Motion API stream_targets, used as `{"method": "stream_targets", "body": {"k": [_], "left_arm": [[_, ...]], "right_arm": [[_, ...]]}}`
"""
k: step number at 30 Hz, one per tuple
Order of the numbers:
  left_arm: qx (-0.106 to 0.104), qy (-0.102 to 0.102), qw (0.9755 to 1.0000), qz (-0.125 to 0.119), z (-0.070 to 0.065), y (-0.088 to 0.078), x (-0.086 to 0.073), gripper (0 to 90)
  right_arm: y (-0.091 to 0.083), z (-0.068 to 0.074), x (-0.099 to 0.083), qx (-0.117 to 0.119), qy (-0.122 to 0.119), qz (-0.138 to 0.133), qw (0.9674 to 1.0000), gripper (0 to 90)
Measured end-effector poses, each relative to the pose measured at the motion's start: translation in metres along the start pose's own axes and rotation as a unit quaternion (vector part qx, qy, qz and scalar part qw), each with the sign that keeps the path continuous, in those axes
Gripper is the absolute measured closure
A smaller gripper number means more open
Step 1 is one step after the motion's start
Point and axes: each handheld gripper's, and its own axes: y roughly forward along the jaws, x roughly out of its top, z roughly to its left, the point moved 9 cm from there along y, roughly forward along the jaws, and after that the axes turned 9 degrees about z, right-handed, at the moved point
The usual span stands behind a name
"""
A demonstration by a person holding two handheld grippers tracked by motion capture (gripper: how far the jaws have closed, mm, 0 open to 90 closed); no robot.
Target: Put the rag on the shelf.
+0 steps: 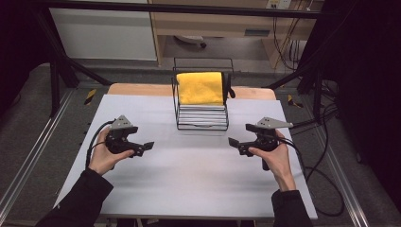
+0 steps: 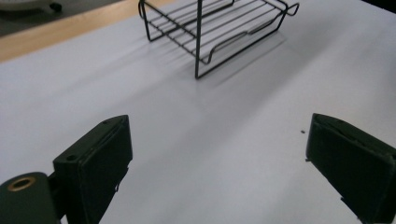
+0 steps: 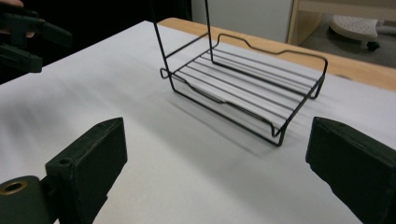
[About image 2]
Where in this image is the black wire rack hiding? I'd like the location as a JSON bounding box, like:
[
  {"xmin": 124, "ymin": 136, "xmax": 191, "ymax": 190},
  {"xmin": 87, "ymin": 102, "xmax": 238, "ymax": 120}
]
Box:
[{"xmin": 138, "ymin": 0, "xmax": 301, "ymax": 80}]

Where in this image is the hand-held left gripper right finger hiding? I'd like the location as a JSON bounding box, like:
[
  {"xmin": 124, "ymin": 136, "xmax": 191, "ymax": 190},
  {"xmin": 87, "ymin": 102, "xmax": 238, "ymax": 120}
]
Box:
[{"xmin": 305, "ymin": 112, "xmax": 396, "ymax": 224}]

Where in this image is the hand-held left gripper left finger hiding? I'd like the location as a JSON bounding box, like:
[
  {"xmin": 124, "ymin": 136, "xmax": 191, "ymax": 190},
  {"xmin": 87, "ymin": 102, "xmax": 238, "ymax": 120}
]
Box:
[{"xmin": 52, "ymin": 114, "xmax": 134, "ymax": 224}]

